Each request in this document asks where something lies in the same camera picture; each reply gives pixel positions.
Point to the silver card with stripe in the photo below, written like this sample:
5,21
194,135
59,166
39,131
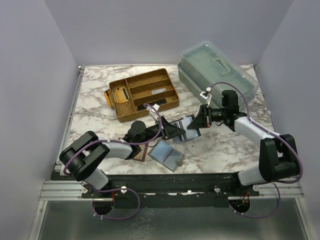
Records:
157,91

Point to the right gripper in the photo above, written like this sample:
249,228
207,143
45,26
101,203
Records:
201,121

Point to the black card holder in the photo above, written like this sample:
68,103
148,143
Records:
189,134

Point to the woven rattan divider tray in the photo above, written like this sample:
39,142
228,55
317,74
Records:
139,88

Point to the aluminium frame rail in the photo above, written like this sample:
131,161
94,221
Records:
60,190

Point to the grey card holder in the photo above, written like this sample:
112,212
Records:
167,156

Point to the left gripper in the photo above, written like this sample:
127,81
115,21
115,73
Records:
169,131

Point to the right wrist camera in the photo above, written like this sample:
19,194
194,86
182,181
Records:
206,95

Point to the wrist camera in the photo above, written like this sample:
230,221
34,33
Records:
206,95
153,110

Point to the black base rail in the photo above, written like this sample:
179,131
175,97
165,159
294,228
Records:
168,190

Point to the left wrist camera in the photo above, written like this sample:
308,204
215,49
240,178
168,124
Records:
153,110

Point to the brown card holder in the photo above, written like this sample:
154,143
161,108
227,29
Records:
140,153

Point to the green clear-lid storage box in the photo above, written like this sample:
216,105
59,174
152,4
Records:
204,64

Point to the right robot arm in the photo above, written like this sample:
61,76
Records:
277,153

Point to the gold cards beside tray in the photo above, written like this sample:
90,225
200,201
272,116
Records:
109,99

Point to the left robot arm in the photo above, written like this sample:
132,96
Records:
82,158

